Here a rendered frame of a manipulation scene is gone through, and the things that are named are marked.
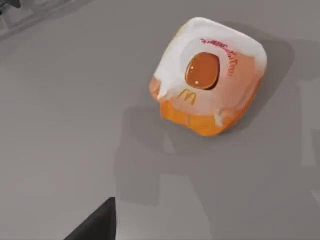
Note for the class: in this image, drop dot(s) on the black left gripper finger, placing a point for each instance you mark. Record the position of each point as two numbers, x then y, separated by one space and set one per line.
102 222

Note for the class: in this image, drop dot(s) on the orange and white burger box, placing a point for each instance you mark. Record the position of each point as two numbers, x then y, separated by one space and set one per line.
207 80

